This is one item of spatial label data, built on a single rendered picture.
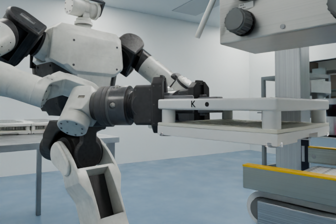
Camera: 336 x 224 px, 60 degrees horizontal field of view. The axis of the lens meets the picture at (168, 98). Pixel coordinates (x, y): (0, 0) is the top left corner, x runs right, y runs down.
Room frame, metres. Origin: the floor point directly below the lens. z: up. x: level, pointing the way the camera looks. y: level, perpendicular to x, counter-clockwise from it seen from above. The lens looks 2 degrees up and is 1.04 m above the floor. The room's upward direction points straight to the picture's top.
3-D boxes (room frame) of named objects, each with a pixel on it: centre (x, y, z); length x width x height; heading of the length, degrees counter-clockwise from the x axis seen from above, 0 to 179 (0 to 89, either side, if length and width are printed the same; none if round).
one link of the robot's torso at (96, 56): (1.07, 0.34, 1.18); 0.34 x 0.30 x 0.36; 136
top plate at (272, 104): (0.58, -0.15, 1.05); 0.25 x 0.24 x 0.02; 136
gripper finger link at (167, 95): (0.62, -0.02, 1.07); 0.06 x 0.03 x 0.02; 78
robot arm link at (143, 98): (0.64, 0.07, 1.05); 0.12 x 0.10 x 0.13; 78
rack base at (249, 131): (0.58, -0.15, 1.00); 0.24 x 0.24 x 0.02; 46
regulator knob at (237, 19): (0.38, -0.09, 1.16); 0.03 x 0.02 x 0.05; 46
